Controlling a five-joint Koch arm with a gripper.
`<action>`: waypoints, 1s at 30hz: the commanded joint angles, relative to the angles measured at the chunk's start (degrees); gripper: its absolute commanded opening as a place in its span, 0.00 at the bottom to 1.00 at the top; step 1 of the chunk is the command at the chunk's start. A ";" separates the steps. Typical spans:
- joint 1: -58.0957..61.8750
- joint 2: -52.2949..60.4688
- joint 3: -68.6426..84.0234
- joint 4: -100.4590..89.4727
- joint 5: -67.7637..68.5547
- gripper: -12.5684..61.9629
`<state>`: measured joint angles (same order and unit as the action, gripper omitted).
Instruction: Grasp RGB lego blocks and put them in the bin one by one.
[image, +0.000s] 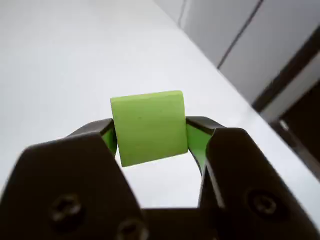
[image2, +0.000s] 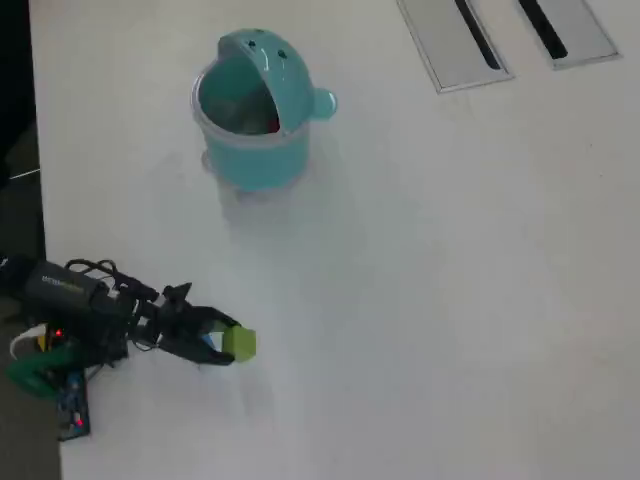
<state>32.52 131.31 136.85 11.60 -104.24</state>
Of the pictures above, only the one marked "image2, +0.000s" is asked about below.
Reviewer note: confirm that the blue cube block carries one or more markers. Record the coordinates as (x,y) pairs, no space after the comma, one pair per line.
(215,341)

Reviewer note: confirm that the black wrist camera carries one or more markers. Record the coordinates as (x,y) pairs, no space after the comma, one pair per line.
(176,297)

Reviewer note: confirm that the red cube block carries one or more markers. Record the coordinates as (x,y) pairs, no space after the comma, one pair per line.
(273,123)

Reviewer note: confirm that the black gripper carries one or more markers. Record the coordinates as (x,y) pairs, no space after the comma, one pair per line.
(165,325)

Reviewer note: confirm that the green cube block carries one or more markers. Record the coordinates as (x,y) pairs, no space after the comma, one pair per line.
(242,344)

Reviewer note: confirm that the green table clamp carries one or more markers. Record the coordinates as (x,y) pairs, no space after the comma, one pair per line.
(30,372)

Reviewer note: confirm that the teal whale-shaped bin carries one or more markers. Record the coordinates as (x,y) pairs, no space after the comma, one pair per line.
(260,155)

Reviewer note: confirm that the blue circuit board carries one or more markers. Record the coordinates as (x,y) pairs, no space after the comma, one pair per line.
(72,415)

